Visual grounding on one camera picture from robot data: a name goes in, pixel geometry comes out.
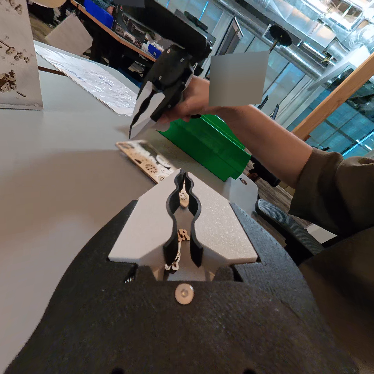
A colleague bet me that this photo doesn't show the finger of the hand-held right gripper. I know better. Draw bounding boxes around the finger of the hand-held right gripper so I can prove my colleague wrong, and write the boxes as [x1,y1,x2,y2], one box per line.
[131,92,177,138]
[129,80,155,139]

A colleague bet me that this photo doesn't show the green plastic bin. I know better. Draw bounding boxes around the green plastic bin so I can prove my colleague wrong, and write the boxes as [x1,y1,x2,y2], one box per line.
[158,114,252,182]

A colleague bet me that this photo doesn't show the person's right forearm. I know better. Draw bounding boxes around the person's right forearm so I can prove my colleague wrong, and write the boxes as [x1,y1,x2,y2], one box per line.
[202,104,314,189]

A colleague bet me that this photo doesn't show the wooden beam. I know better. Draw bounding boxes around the wooden beam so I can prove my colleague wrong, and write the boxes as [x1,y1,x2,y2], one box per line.
[292,53,374,141]

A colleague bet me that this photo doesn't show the grey desk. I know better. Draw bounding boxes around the grey desk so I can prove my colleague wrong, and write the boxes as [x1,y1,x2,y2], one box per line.
[0,39,259,360]

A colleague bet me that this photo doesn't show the black round stand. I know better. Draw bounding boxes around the black round stand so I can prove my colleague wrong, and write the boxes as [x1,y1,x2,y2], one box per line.
[268,25,293,49]

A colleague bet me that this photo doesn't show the white paper sheet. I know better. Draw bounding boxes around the white paper sheet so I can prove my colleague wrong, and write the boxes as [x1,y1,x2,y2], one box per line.
[34,44,140,117]

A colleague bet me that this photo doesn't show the person's right hand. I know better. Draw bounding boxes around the person's right hand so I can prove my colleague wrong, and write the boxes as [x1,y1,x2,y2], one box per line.
[158,75,211,127]

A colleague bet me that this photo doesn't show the grey mesh office chair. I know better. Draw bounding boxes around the grey mesh office chair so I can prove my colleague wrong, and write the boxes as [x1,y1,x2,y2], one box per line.
[255,199,325,265]

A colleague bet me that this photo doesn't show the model instruction sheet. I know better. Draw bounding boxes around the model instruction sheet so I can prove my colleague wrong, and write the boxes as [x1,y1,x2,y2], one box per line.
[0,0,44,111]

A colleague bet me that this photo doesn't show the silver duct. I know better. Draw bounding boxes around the silver duct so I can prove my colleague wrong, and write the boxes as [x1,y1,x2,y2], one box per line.
[272,38,319,79]

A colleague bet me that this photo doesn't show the wooden gear parts sheet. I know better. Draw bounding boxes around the wooden gear parts sheet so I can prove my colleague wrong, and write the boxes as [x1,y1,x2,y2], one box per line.
[115,140,177,184]

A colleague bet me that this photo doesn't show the person's shirt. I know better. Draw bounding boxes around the person's shirt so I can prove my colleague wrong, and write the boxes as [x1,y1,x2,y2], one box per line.
[288,147,374,374]

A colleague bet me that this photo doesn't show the cardboard panel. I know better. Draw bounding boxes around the cardboard panel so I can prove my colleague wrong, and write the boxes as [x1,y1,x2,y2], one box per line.
[45,13,93,56]

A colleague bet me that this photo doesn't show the black framed screen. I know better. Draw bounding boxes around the black framed screen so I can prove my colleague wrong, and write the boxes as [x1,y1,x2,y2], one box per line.
[218,16,243,56]

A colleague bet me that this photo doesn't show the small wooden piece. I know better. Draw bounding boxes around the small wooden piece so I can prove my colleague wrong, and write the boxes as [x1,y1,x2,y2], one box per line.
[179,178,190,208]

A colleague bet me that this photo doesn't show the long wooden table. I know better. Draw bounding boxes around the long wooden table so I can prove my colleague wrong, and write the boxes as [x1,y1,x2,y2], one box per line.
[70,0,158,62]

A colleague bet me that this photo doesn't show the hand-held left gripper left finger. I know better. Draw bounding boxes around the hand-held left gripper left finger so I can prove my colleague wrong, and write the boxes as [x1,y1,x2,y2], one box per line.
[108,169,185,267]

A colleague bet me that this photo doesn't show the model kit box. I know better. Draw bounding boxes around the model kit box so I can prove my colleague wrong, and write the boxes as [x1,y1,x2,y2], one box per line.
[112,13,146,49]

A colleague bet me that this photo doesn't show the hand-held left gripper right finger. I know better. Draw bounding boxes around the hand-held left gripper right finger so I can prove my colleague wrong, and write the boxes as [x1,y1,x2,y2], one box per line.
[184,172,259,268]

